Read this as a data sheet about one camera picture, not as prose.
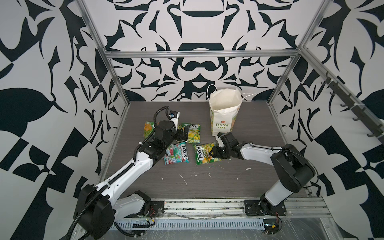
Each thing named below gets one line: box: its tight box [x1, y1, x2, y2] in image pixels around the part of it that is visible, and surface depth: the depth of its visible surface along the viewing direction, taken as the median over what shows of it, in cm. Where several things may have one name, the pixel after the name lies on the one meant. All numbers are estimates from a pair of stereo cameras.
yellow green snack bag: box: [177, 123, 201, 144], surface depth 101 cm
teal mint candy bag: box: [163, 142, 190, 165], surface depth 91 cm
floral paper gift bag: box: [206, 84, 256, 137], surface depth 93 cm
